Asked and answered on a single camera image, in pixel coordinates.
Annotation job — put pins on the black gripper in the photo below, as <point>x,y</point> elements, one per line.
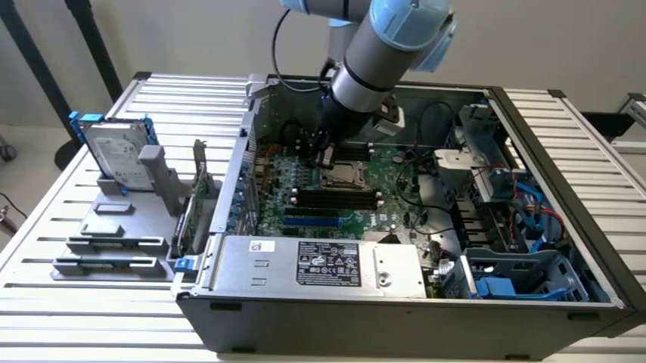
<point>339,121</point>

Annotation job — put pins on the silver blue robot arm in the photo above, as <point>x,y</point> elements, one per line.
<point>383,41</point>

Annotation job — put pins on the CPU socket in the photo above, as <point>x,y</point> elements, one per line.
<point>348,174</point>

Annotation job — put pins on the metal socket cover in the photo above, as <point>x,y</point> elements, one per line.
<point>327,157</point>

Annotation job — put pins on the black RAM slot bank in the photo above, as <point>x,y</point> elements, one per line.
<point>338,198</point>

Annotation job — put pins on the green motherboard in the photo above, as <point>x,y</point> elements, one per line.
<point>389,196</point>

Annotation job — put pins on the black expansion slot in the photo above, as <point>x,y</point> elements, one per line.
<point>310,212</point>

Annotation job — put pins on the blue expansion slot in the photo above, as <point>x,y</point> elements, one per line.
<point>310,221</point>

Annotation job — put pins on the grey metal drive cage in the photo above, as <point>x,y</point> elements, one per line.
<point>479,166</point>

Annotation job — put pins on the silver chipset heatsink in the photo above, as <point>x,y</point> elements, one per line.
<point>383,237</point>

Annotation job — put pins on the green graphics card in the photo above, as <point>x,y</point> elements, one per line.
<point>194,211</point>

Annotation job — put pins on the silver power supply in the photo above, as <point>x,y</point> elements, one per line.
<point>312,264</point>

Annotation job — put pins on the hard disk with blue carrier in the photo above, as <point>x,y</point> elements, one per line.
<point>119,151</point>

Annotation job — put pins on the blue case latch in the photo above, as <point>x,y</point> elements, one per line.
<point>184,263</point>

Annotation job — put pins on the grey parts rack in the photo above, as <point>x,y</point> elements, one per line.
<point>126,227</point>

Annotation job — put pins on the black stand pole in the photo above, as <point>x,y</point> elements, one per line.
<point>35,68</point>
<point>94,49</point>

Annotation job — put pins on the blue disk carrier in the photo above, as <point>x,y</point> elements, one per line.
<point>497,288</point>

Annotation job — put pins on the open black PC case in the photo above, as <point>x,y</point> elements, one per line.
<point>383,325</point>

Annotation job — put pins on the grey disk bay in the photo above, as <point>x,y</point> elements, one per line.
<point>530,272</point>

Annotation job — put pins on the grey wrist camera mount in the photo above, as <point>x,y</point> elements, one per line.
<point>391,117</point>

